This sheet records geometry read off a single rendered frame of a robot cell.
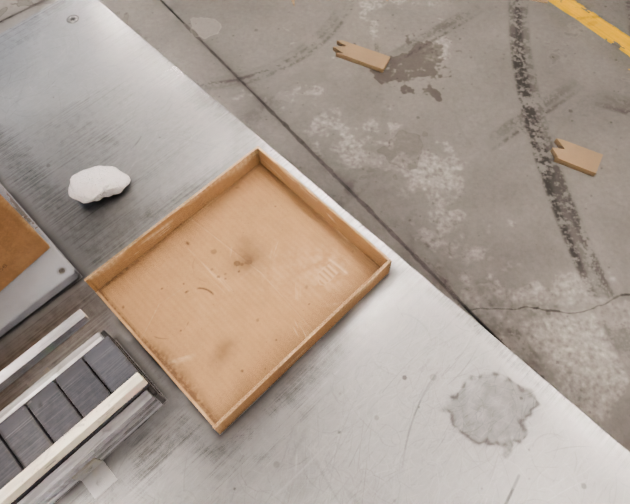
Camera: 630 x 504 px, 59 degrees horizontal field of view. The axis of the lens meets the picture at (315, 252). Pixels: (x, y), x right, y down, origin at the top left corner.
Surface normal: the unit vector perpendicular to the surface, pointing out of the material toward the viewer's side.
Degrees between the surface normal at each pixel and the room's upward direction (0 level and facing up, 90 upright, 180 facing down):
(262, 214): 0
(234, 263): 0
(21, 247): 90
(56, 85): 0
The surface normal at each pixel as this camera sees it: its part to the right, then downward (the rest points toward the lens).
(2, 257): 0.78, 0.56
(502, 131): -0.01, -0.44
